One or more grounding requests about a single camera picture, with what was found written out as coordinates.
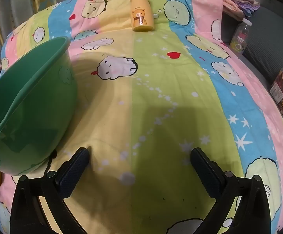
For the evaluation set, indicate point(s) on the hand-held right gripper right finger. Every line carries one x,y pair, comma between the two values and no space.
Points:
206,173

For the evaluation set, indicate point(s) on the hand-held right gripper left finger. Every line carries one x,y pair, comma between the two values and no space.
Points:
74,173

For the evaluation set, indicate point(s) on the green plastic basin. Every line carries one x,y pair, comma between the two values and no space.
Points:
34,117

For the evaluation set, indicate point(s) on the colourful cartoon printed blanket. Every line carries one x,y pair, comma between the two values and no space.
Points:
156,90

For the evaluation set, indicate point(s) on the clear plastic bottle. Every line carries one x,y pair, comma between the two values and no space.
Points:
240,39

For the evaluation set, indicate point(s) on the grey sofa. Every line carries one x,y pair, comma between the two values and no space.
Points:
273,41

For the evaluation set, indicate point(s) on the yellow bear print bottle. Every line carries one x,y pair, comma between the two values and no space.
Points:
141,14

